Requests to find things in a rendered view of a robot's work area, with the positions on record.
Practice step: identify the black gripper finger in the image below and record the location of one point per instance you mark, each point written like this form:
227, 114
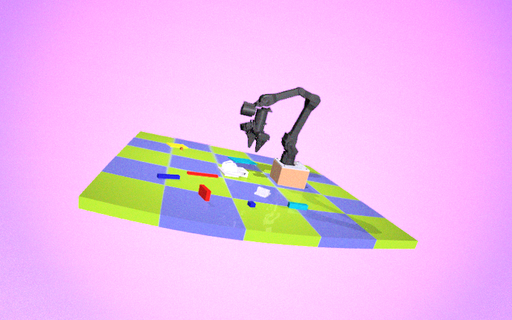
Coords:
250, 139
259, 144

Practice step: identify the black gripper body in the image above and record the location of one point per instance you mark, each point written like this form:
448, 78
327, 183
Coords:
259, 130

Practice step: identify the cyan flat plate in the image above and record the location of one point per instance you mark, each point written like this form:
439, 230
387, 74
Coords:
240, 160

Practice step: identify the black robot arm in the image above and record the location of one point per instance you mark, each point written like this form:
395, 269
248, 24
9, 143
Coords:
289, 139

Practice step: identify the teal rectangular block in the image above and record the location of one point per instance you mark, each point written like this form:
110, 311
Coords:
297, 205

